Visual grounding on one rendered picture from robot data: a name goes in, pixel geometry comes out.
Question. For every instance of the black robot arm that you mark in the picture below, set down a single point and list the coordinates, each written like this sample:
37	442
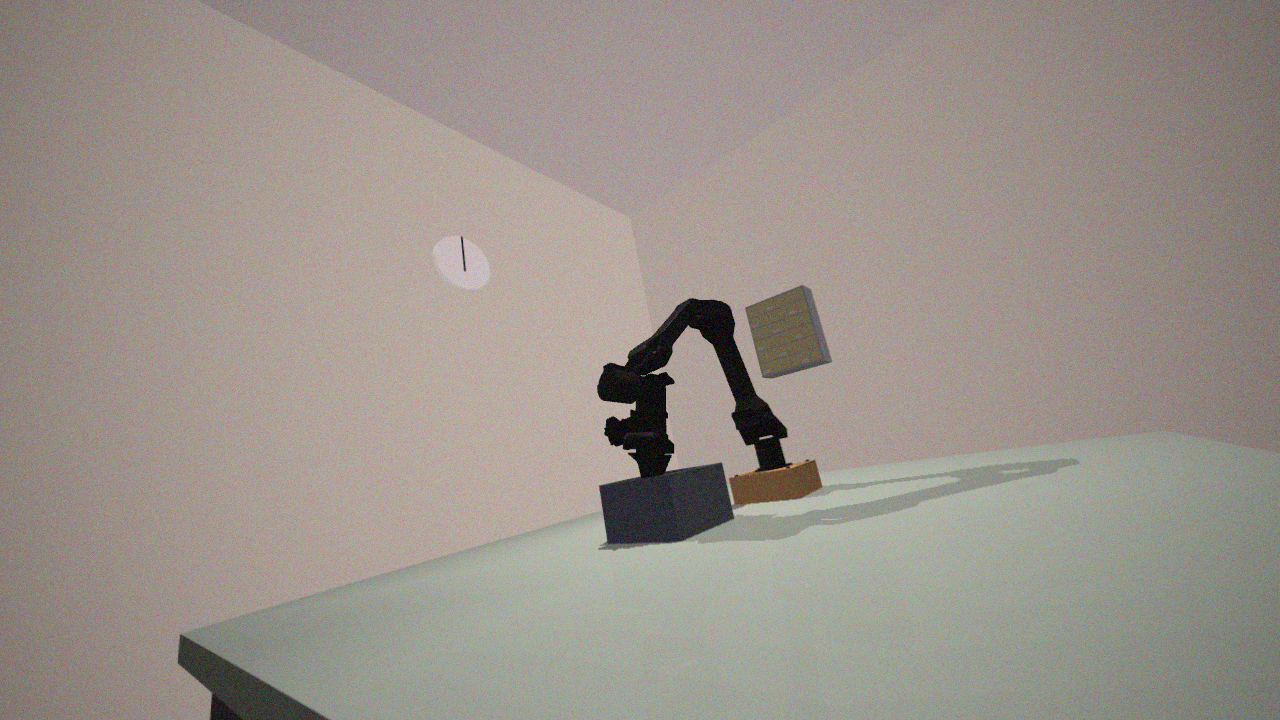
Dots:
623	384

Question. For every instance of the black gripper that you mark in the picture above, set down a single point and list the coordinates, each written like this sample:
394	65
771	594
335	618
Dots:
651	441

